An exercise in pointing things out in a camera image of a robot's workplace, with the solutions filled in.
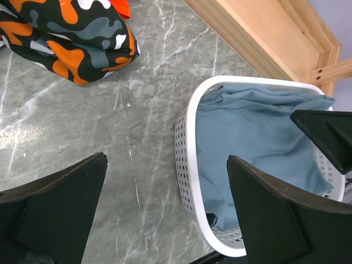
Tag wooden hanger rack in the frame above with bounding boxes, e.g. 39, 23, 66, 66
185, 0, 351, 96

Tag camouflage orange black shorts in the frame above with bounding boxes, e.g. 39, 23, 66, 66
1, 0, 140, 85

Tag grey-blue cloth in basket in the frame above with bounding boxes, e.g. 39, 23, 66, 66
195, 85, 334, 231

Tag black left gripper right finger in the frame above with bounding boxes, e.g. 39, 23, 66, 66
227, 156, 351, 263

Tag white perforated plastic basket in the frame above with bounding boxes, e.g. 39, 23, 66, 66
174, 75, 346, 258

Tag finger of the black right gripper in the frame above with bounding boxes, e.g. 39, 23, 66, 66
290, 110, 351, 175

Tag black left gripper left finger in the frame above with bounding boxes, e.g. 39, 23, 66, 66
1, 152, 108, 263

